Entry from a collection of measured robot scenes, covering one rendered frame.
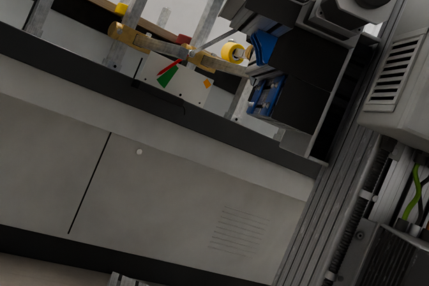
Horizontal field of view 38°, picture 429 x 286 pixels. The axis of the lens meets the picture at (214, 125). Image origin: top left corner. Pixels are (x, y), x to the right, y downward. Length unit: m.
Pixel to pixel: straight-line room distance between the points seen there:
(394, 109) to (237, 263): 1.85
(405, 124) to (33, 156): 1.46
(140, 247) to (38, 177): 0.50
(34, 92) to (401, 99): 1.19
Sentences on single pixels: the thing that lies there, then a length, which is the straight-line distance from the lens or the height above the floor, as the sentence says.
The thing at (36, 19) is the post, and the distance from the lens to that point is 1.77.
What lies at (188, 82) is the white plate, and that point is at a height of 0.76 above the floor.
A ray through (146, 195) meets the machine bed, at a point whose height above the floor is 0.33.
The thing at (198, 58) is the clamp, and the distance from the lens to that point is 2.00.
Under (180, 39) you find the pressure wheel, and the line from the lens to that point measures 2.12.
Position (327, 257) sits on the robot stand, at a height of 0.54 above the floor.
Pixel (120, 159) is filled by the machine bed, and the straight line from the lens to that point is 2.20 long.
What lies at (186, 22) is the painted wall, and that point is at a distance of 10.14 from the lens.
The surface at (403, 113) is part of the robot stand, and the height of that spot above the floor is 0.78.
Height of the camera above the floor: 0.68
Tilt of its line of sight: level
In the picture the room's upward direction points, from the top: 23 degrees clockwise
